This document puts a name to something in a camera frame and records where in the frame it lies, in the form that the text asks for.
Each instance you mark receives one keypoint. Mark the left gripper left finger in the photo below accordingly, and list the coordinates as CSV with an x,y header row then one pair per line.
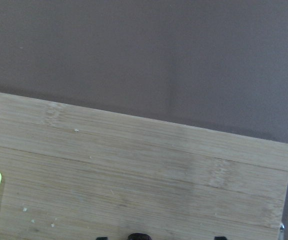
x,y
102,238

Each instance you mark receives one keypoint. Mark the wooden cutting board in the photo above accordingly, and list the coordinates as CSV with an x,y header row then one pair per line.
x,y
76,173

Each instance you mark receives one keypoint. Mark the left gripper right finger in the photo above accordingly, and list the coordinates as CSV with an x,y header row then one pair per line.
x,y
220,238

